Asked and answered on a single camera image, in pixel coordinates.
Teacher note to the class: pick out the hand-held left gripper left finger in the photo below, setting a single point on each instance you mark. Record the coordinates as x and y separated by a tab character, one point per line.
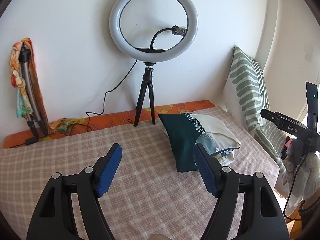
110	170

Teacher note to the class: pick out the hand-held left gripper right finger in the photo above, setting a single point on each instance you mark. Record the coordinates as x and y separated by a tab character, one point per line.
205	170

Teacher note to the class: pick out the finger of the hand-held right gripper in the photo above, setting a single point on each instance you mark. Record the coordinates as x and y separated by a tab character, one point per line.
270	116

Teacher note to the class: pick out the green cream printed t-shirt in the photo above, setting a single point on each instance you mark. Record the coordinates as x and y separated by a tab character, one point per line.
182	140

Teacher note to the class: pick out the person's right forearm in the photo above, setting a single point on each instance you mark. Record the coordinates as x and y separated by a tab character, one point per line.
307	215

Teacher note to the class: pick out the person's right hand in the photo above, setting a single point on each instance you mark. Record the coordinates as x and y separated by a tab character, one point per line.
308	175

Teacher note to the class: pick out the green striped pillow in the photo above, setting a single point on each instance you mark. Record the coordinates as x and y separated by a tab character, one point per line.
247	85
272	142

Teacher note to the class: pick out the pink plaid blanket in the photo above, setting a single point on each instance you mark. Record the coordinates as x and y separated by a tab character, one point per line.
140	155

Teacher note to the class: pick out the orange patterned sheet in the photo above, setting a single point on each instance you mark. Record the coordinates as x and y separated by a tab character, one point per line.
120	116

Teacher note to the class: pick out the small black tripod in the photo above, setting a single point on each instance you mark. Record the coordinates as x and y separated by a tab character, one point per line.
146	80

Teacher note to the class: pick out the colourful orange scarf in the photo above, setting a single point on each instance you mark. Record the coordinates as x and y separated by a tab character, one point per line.
21	97

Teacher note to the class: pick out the folded silver tripod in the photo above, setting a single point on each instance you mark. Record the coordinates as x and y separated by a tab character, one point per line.
27	80

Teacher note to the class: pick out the black gooseneck phone holder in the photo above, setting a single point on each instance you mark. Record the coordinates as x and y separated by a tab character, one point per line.
178	30

